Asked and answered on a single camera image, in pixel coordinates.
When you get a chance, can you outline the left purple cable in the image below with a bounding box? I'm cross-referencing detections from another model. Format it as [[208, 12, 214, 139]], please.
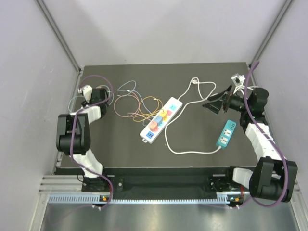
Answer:
[[69, 74, 114, 210]]

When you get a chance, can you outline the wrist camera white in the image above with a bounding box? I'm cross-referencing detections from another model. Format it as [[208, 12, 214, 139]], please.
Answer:
[[231, 74, 245, 87], [77, 85, 93, 103]]

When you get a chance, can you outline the yellow charging cable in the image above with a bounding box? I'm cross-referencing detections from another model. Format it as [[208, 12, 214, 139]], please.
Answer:
[[113, 96, 164, 123]]

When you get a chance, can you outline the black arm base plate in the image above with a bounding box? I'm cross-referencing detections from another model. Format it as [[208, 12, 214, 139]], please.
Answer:
[[81, 167, 253, 193]]

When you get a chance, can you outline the grey slotted cable duct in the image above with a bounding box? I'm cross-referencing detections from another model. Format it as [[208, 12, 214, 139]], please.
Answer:
[[48, 194, 243, 205]]

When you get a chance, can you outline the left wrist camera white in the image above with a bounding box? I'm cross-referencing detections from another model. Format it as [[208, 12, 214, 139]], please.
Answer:
[[77, 85, 93, 103]]

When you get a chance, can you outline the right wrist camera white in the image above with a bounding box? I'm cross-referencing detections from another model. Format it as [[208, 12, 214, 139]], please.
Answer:
[[231, 74, 245, 87]]

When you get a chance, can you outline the mint charging cable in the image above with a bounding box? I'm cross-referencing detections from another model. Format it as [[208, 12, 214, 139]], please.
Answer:
[[68, 84, 114, 114]]

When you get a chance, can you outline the purple cable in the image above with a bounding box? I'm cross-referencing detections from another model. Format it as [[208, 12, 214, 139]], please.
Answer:
[[69, 74, 114, 210], [231, 60, 289, 209]]

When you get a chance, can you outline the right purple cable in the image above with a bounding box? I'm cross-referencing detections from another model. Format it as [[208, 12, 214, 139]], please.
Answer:
[[231, 60, 289, 209]]

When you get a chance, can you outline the salmon charger plug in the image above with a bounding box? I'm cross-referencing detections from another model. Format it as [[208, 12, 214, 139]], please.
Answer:
[[149, 121, 158, 132]]

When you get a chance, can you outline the blue charging cable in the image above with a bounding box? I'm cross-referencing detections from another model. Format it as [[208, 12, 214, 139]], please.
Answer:
[[117, 80, 154, 114]]

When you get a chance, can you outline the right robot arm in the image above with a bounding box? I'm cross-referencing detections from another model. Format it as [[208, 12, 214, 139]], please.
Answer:
[[203, 86, 298, 203]]

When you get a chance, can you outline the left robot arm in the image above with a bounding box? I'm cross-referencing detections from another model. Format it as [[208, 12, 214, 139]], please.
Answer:
[[56, 85, 110, 191]]

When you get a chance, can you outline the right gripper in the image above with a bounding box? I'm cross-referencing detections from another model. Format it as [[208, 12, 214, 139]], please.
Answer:
[[203, 85, 251, 116]]

